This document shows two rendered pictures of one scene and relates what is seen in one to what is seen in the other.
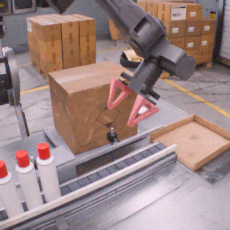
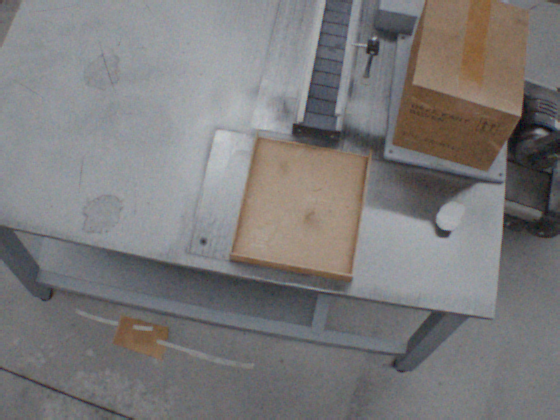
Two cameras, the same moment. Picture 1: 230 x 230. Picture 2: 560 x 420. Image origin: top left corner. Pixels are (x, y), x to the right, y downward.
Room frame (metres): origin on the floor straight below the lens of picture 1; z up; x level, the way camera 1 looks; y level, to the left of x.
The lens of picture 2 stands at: (1.33, -0.89, 2.41)
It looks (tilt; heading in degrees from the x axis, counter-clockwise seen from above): 67 degrees down; 130
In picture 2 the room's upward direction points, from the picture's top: 6 degrees clockwise
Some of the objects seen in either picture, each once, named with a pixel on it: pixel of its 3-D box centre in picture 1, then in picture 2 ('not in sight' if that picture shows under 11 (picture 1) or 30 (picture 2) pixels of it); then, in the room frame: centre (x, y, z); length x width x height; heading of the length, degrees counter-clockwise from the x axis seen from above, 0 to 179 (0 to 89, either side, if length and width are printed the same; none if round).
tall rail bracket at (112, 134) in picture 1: (115, 148); (361, 55); (0.78, 0.00, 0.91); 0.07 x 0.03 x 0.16; 35
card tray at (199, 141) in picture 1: (194, 138); (303, 203); (0.93, -0.34, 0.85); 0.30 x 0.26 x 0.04; 125
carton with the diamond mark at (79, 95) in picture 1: (93, 103); (461, 76); (0.99, 0.10, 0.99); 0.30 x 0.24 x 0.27; 121
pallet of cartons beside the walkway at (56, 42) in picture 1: (59, 44); not in sight; (4.26, 0.95, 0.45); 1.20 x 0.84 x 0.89; 31
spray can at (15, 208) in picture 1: (8, 192); not in sight; (0.47, 0.29, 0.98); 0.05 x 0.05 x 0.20
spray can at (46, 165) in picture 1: (48, 174); not in sight; (0.55, 0.20, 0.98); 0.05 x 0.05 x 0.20
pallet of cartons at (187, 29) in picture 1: (175, 35); not in sight; (4.43, -1.01, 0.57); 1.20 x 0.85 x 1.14; 121
